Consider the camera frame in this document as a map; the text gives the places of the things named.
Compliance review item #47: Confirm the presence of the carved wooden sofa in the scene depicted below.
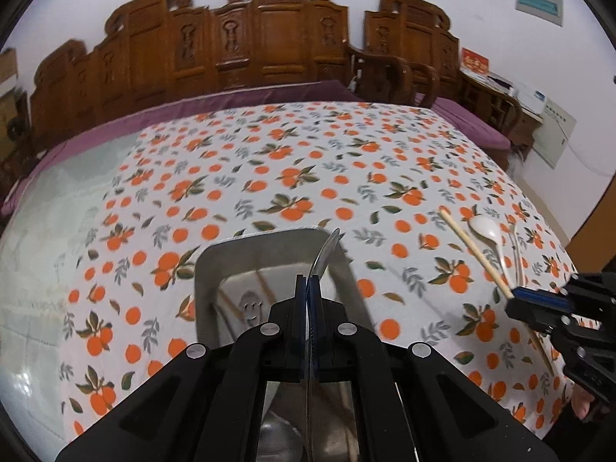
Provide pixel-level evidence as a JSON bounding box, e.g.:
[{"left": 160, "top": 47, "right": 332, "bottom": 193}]
[{"left": 29, "top": 0, "right": 353, "bottom": 132}]

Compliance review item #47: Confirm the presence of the small purple seat cushion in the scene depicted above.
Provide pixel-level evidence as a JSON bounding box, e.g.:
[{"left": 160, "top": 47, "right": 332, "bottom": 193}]
[{"left": 432, "top": 96, "right": 512, "bottom": 151}]

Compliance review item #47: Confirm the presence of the stainless steel tray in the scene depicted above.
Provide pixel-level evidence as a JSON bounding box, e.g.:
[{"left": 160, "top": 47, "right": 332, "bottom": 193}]
[{"left": 192, "top": 228, "right": 382, "bottom": 462}]

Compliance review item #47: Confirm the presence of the person's right hand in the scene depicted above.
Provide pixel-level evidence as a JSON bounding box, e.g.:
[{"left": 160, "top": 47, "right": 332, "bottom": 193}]
[{"left": 572, "top": 386, "right": 598, "bottom": 420}]

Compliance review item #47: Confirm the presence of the white box with blue label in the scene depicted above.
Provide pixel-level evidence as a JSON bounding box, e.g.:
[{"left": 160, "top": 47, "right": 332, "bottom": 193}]
[{"left": 514, "top": 83, "right": 547, "bottom": 114}]

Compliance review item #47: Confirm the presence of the red sign card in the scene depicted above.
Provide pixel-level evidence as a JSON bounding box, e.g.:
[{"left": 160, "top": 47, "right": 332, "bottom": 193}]
[{"left": 461, "top": 47, "right": 490, "bottom": 76}]

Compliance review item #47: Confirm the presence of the white wall panel box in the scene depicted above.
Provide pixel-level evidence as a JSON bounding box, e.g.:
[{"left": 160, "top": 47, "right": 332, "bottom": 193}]
[{"left": 531, "top": 98, "right": 578, "bottom": 170}]

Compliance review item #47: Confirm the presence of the smiley face metal spoon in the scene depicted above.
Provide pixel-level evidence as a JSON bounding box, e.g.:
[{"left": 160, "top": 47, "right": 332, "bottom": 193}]
[{"left": 239, "top": 290, "right": 264, "bottom": 326}]

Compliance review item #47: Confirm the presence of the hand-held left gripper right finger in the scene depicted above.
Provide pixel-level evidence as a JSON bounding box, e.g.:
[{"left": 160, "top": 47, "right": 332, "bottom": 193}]
[{"left": 310, "top": 276, "right": 559, "bottom": 462}]

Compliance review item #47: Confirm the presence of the wooden side table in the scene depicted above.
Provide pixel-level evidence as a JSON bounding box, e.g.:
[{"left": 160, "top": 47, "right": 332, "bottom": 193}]
[{"left": 459, "top": 68, "right": 536, "bottom": 156}]

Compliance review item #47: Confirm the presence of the brown wooden panel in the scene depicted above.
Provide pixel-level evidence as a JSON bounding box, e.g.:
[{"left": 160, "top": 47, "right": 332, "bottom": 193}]
[{"left": 567, "top": 191, "right": 616, "bottom": 261}]

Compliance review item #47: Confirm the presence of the green framed wall panel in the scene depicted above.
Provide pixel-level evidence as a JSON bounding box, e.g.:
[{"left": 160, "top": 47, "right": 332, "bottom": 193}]
[{"left": 515, "top": 0, "right": 564, "bottom": 28}]

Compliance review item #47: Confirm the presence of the white plastic spoon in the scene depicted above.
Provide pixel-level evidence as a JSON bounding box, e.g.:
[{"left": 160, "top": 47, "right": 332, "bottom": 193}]
[{"left": 469, "top": 215, "right": 515, "bottom": 285}]

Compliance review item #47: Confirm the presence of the wooden armchair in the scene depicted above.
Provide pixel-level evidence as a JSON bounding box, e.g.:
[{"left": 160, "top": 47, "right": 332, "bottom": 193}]
[{"left": 346, "top": 45, "right": 440, "bottom": 107}]

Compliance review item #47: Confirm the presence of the light bamboo chopstick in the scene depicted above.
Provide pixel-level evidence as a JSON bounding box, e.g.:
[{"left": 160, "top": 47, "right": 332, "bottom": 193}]
[{"left": 438, "top": 207, "right": 556, "bottom": 377}]

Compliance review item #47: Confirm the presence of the carved wooden chair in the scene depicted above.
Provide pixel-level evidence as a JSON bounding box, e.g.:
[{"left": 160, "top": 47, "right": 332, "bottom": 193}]
[{"left": 363, "top": 0, "right": 464, "bottom": 103}]

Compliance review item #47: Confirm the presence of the orange fruit print tablecloth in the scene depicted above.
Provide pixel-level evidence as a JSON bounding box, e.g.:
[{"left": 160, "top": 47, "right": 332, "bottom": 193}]
[{"left": 57, "top": 101, "right": 581, "bottom": 449}]

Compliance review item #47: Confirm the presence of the thin wall cable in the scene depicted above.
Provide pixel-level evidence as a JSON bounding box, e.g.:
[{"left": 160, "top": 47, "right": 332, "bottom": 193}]
[{"left": 562, "top": 139, "right": 616, "bottom": 177}]

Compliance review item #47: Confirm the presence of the plain metal spoon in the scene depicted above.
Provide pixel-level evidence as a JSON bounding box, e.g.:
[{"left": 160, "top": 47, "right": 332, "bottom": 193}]
[{"left": 259, "top": 420, "right": 309, "bottom": 462}]

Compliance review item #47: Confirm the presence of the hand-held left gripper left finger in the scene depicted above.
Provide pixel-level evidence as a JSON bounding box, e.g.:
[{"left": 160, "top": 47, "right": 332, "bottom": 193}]
[{"left": 55, "top": 275, "right": 308, "bottom": 462}]

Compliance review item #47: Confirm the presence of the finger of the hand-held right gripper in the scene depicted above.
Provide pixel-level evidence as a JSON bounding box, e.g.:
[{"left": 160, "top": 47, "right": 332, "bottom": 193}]
[
  {"left": 504, "top": 297, "right": 576, "bottom": 335},
  {"left": 511, "top": 287, "right": 576, "bottom": 310}
]

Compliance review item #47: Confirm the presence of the white plastic fork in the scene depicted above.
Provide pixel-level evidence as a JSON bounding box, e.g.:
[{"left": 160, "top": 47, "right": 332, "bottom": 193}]
[{"left": 507, "top": 220, "right": 526, "bottom": 288}]

